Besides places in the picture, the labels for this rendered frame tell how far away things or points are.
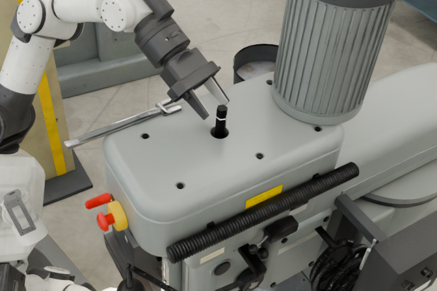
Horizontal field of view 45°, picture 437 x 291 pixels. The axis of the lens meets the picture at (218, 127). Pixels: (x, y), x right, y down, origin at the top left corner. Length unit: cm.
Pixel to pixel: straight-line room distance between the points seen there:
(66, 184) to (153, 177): 251
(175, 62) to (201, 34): 374
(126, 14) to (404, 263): 73
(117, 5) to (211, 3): 421
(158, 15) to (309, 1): 28
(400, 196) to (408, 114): 22
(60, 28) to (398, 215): 100
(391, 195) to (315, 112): 47
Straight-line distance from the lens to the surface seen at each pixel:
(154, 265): 195
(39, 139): 326
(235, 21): 496
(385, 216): 148
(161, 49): 100
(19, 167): 135
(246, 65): 356
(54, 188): 345
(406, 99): 146
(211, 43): 464
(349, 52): 100
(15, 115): 132
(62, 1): 118
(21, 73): 128
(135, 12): 103
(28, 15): 122
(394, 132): 136
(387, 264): 114
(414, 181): 154
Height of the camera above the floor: 262
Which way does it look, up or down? 43 degrees down
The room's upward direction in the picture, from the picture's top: 5 degrees clockwise
